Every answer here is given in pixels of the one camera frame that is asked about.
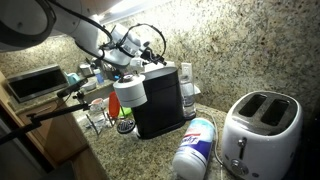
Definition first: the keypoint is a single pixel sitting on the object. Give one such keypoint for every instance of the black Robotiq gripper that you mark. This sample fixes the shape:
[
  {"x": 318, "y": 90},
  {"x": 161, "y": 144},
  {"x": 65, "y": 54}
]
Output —
[{"x": 147, "y": 56}]

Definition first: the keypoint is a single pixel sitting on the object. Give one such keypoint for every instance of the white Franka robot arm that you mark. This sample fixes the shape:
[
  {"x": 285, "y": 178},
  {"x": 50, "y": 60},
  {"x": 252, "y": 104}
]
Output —
[{"x": 76, "y": 23}]

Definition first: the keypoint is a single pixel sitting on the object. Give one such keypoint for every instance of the black and white coffee machine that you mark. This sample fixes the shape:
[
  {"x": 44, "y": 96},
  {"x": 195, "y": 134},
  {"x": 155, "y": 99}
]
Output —
[{"x": 160, "y": 100}]

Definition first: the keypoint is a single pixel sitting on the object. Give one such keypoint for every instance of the clear water tank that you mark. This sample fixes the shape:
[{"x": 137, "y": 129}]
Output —
[{"x": 188, "y": 96}]

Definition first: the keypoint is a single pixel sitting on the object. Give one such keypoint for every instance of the under-cabinet light tube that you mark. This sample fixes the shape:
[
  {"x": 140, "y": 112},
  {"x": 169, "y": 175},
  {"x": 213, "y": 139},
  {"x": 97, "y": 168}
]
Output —
[{"x": 140, "y": 6}]

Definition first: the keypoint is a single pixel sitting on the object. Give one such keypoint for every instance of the soap bottle with blue label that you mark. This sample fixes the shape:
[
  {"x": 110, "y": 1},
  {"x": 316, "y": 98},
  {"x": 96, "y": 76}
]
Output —
[{"x": 99, "y": 77}]

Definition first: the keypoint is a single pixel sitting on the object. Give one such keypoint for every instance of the green small item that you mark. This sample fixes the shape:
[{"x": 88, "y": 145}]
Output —
[{"x": 126, "y": 112}]

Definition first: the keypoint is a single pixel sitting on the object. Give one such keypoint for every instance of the red plastic cup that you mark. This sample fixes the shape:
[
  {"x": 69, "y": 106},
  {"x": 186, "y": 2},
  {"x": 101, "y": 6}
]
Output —
[{"x": 114, "y": 105}]

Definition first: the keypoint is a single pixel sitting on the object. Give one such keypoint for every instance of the grey metal pot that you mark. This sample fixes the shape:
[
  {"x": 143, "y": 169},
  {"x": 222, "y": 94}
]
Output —
[{"x": 86, "y": 70}]

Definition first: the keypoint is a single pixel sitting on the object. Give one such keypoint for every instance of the white dish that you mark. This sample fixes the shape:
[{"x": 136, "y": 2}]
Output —
[{"x": 89, "y": 86}]

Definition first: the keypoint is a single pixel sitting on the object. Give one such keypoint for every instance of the glass jar with red rim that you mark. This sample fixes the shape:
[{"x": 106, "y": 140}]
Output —
[{"x": 97, "y": 104}]

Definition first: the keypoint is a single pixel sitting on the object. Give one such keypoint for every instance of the upper kitchen cabinet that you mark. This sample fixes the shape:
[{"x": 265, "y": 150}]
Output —
[{"x": 100, "y": 5}]

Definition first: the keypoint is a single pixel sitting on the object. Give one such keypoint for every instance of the clear glass cup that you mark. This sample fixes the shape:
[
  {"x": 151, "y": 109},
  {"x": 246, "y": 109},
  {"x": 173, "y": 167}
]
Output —
[{"x": 98, "y": 121}]

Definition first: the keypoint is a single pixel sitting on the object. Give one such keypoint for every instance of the teal small container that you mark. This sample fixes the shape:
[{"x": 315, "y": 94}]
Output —
[{"x": 72, "y": 78}]

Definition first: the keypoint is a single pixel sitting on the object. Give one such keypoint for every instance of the white wipes canister blue label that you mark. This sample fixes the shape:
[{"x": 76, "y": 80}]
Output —
[{"x": 195, "y": 146}]

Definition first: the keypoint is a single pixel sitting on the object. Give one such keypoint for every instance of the stainless toaster oven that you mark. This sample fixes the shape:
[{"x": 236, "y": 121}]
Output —
[{"x": 36, "y": 83}]

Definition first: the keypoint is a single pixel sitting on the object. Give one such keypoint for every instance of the wooden base cabinet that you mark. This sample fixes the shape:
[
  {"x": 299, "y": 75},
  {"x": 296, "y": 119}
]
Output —
[{"x": 56, "y": 136}]

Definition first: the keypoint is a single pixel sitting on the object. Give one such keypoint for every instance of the white two-slot toaster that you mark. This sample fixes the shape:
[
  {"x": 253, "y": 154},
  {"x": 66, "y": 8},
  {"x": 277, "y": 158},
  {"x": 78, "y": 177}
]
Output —
[{"x": 263, "y": 143}]

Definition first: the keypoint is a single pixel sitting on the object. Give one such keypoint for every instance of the white wall outlet plate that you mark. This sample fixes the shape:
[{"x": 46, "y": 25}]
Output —
[{"x": 186, "y": 69}]

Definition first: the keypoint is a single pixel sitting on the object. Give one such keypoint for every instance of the black camera on stand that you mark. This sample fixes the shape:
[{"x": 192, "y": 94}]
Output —
[{"x": 71, "y": 87}]

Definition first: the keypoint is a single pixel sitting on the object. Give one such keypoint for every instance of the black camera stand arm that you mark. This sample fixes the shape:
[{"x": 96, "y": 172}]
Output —
[{"x": 50, "y": 115}]

